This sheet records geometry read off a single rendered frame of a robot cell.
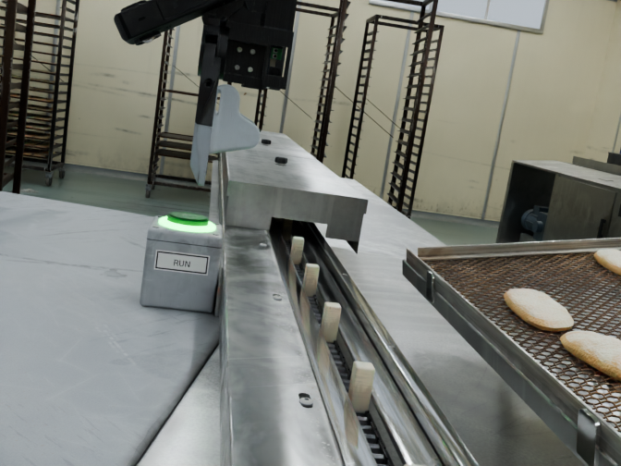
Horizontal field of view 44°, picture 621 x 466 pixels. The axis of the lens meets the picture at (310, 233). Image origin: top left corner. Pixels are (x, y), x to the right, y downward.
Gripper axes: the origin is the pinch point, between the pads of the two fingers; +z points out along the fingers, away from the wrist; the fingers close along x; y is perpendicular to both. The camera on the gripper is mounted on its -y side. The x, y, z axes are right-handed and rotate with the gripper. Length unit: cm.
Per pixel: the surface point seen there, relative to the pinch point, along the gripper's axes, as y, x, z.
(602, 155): 379, 641, 5
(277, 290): 8.8, -7.7, 9.0
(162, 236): -2.2, -3.4, 6.3
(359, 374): 12.7, -27.6, 8.7
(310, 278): 12.7, 0.4, 9.5
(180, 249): -0.4, -3.5, 7.3
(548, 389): 22.5, -33.6, 6.1
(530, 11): 291, 677, -122
